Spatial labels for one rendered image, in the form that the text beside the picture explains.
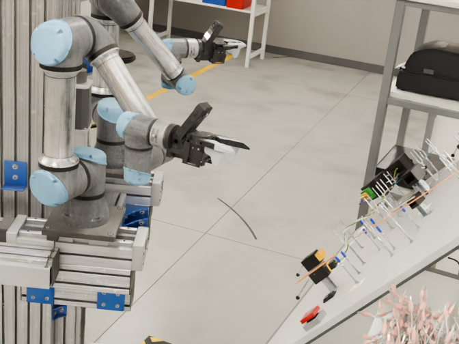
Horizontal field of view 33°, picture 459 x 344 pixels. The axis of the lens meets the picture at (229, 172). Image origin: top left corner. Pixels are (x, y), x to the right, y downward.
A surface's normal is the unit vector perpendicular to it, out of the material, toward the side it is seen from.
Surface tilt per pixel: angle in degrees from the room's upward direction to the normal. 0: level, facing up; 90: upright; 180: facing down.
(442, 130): 90
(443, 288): 0
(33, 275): 90
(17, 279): 90
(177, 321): 0
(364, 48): 90
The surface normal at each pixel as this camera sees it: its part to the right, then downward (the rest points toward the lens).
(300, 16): -0.37, 0.31
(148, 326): 0.10, -0.92
